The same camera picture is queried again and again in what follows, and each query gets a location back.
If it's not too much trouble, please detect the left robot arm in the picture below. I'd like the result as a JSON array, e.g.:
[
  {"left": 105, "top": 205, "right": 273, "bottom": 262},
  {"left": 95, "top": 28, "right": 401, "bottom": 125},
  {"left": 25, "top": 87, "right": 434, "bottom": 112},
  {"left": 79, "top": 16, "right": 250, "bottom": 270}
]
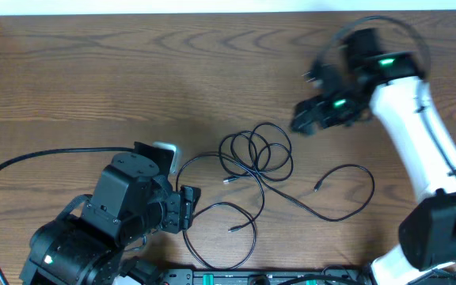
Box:
[{"left": 20, "top": 153, "right": 201, "bottom": 284}]

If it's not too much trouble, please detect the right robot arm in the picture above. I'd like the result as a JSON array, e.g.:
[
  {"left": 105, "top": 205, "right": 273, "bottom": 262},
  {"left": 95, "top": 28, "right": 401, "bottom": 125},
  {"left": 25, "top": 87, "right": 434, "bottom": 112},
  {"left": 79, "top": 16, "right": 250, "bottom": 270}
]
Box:
[{"left": 291, "top": 28, "right": 456, "bottom": 284}]

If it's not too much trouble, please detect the right camera black cable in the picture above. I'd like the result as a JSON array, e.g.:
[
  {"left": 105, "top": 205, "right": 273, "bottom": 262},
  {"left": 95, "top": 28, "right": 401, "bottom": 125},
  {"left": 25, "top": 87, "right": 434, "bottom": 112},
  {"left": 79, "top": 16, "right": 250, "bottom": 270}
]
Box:
[{"left": 317, "top": 15, "right": 456, "bottom": 211}]

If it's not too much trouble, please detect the camera black cable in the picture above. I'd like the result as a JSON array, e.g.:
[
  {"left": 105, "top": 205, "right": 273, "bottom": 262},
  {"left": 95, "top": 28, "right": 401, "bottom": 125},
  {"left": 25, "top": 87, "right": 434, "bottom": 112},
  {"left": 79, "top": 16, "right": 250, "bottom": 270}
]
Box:
[
  {"left": 317, "top": 15, "right": 456, "bottom": 211},
  {"left": 0, "top": 146, "right": 136, "bottom": 285}
]

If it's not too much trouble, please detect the left camera black cable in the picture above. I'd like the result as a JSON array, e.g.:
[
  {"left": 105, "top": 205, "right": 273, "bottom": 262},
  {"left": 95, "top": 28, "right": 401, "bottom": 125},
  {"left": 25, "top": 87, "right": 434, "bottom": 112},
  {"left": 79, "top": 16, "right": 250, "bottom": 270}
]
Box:
[{"left": 0, "top": 146, "right": 136, "bottom": 285}]

